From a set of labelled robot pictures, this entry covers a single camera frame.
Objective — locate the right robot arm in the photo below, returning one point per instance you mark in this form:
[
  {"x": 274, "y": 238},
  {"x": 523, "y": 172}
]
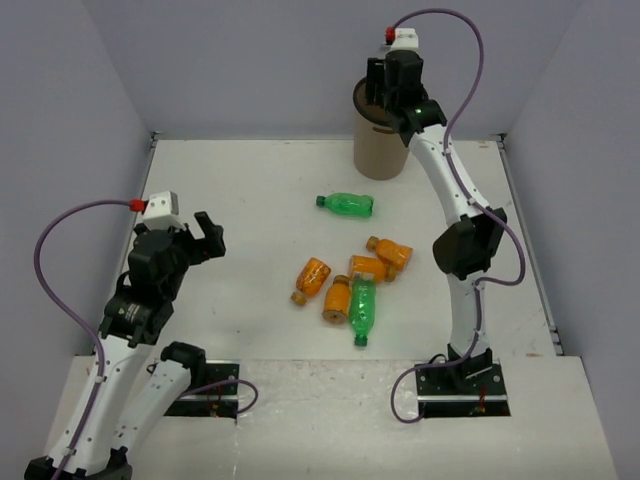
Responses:
[{"x": 464, "y": 251}]

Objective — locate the green bottle front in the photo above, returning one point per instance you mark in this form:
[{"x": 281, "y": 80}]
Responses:
[{"x": 362, "y": 310}]

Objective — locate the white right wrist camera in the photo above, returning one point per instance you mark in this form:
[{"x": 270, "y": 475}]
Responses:
[{"x": 397, "y": 38}]

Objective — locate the green bottle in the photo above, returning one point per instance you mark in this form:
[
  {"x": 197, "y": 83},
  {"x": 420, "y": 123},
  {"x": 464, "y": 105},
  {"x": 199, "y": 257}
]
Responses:
[
  {"x": 347, "y": 204},
  {"x": 362, "y": 310}
]

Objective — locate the orange bottle floral label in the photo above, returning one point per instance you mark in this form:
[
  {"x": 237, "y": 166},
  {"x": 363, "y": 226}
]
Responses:
[{"x": 310, "y": 281}]

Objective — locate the brown cardboard bin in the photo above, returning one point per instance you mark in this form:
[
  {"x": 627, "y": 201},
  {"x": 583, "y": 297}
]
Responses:
[{"x": 378, "y": 151}]

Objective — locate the orange bottle middle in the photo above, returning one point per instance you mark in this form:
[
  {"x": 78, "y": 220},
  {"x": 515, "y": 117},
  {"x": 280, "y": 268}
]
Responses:
[{"x": 337, "y": 301}]

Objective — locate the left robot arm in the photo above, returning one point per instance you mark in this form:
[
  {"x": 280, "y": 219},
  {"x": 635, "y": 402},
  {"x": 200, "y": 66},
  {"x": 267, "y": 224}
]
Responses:
[{"x": 104, "y": 430}]

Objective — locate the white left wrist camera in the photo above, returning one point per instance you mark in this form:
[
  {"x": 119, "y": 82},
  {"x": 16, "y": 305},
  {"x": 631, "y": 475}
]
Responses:
[{"x": 162, "y": 212}]

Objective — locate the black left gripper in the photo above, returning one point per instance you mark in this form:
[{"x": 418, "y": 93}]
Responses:
[{"x": 213, "y": 245}]

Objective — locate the orange bottle centre lying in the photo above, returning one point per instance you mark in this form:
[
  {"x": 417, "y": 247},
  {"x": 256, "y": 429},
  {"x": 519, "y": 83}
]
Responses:
[{"x": 370, "y": 268}]

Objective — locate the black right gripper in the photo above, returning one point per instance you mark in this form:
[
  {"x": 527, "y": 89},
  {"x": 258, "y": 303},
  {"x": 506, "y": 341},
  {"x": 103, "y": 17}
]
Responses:
[{"x": 375, "y": 78}]

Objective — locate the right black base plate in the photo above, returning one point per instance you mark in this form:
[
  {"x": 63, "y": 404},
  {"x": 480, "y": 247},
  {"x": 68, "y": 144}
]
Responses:
[{"x": 445, "y": 393}]

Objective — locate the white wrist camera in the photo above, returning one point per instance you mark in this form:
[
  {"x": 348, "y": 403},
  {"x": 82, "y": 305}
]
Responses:
[
  {"x": 397, "y": 38},
  {"x": 162, "y": 212}
]

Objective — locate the orange bottle far right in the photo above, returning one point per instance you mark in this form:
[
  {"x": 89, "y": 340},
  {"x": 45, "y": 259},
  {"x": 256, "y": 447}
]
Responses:
[{"x": 390, "y": 252}]

